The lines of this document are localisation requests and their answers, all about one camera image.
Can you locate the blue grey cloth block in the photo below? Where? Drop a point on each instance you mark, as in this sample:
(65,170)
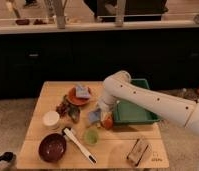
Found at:
(82,92)

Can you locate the green plastic tray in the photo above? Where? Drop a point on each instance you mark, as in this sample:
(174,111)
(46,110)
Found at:
(126,112)

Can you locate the grey blue sponge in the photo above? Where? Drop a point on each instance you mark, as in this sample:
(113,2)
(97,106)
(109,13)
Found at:
(94,116)

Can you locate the black framed card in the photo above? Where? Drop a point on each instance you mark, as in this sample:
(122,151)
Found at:
(137,152)

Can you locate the dark maroon bowl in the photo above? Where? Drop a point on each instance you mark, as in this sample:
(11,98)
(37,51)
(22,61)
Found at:
(52,148)

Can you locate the wooden counter ledge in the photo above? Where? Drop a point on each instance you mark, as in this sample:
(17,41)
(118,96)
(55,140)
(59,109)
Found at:
(85,27)

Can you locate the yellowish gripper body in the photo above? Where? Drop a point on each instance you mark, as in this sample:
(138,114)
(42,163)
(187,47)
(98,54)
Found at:
(105,112)

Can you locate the orange plate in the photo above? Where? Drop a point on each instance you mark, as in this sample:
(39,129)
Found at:
(73,99)

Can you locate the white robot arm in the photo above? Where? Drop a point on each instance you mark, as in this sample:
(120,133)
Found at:
(118,86)

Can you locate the black object at floor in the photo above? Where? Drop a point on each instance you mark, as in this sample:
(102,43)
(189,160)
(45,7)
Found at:
(7,156)

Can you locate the green plastic cup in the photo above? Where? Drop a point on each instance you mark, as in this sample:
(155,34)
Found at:
(91,136)

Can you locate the orange fruit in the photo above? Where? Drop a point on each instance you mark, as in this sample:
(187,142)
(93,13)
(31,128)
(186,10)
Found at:
(108,123)

